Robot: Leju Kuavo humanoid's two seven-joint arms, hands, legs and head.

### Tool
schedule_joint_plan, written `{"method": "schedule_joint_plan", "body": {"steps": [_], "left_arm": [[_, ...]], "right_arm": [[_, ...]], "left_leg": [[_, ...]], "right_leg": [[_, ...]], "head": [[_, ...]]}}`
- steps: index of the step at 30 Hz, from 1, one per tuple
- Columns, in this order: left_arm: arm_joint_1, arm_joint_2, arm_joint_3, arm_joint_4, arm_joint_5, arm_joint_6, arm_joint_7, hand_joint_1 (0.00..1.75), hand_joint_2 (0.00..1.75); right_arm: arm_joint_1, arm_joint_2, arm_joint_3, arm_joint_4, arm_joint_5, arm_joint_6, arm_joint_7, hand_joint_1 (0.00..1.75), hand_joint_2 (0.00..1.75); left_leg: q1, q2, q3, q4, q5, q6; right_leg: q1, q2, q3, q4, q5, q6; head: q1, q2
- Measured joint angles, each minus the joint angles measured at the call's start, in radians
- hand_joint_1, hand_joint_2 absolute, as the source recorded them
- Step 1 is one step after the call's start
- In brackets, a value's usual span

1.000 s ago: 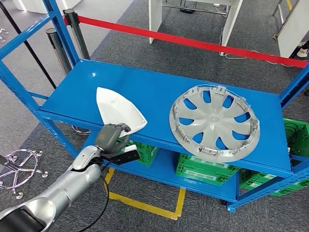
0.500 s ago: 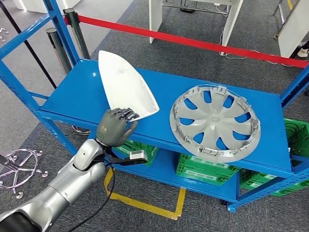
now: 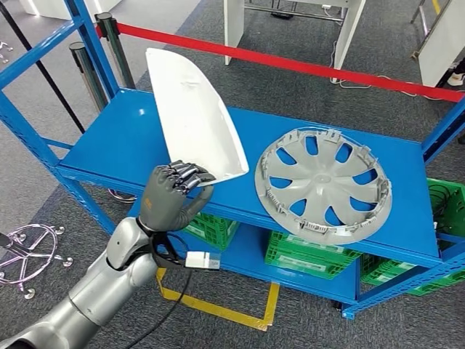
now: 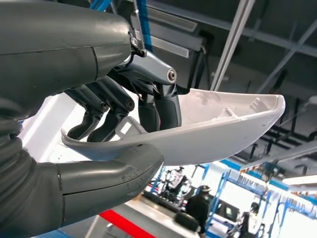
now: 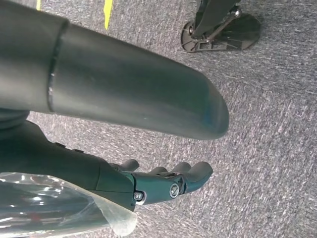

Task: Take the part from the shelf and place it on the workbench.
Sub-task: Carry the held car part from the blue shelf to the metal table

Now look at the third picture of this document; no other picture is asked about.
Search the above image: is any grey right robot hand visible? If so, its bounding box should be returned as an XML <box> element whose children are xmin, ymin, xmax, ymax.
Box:
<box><xmin>139</xmin><ymin>160</ymin><xmax>216</xmax><ymax>233</ymax></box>

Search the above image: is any black stool chrome base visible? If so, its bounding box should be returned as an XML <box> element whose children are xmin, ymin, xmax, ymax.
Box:
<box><xmin>0</xmin><ymin>223</ymin><xmax>73</xmax><ymax>300</ymax></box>

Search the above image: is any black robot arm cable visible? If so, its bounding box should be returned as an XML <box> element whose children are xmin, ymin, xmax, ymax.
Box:
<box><xmin>124</xmin><ymin>267</ymin><xmax>193</xmax><ymax>349</ymax></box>

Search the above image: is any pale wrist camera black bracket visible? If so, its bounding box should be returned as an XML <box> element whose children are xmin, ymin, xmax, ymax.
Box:
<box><xmin>150</xmin><ymin>233</ymin><xmax>222</xmax><ymax>270</ymax></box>

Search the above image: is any white furniture steel frame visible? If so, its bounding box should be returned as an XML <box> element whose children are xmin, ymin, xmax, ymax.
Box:
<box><xmin>410</xmin><ymin>0</ymin><xmax>465</xmax><ymax>88</ymax></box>

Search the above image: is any black cable bundle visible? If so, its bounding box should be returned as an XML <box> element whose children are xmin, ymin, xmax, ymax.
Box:
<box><xmin>428</xmin><ymin>184</ymin><xmax>453</xmax><ymax>228</ymax></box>

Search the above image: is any white floor cable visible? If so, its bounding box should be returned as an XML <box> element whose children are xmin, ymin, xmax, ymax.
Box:
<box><xmin>329</xmin><ymin>41</ymin><xmax>442</xmax><ymax>101</ymax></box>

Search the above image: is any blue metal shelf rack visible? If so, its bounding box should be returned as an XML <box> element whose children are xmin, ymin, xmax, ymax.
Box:
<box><xmin>0</xmin><ymin>0</ymin><xmax>465</xmax><ymax>321</ymax></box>

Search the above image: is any black diagonal bar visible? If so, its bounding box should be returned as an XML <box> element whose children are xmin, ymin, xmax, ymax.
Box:
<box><xmin>0</xmin><ymin>2</ymin><xmax>86</xmax><ymax>135</ymax></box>

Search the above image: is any person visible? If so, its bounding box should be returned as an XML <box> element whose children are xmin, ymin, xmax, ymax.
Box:
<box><xmin>446</xmin><ymin>60</ymin><xmax>465</xmax><ymax>88</ymax></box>

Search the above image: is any white panel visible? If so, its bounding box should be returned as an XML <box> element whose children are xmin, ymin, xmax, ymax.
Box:
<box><xmin>18</xmin><ymin>0</ymin><xmax>122</xmax><ymax>21</ymax></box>

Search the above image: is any chrome chair base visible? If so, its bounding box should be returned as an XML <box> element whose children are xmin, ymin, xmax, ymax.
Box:
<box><xmin>0</xmin><ymin>41</ymin><xmax>14</xmax><ymax>65</ymax></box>

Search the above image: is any open green plastic crate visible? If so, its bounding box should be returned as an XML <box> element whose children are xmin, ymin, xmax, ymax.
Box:
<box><xmin>360</xmin><ymin>178</ymin><xmax>465</xmax><ymax>290</ymax></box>

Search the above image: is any grey wheel hubcap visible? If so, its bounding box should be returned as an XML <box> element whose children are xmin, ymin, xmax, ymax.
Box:
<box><xmin>254</xmin><ymin>127</ymin><xmax>393</xmax><ymax>246</ymax></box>

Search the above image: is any white curved plastic part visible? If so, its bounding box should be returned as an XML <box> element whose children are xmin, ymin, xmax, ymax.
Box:
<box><xmin>145</xmin><ymin>47</ymin><xmax>250</xmax><ymax>186</ymax></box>

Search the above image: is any red barrier belt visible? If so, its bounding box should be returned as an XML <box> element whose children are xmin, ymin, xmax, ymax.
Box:
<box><xmin>95</xmin><ymin>21</ymin><xmax>465</xmax><ymax>103</ymax></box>

